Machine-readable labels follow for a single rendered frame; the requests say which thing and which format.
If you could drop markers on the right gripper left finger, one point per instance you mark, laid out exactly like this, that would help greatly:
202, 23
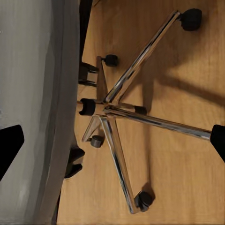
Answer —
11, 141

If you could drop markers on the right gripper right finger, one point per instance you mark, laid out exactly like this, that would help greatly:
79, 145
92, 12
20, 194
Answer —
217, 139

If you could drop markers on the swivel chair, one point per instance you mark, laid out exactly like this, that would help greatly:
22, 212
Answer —
41, 76

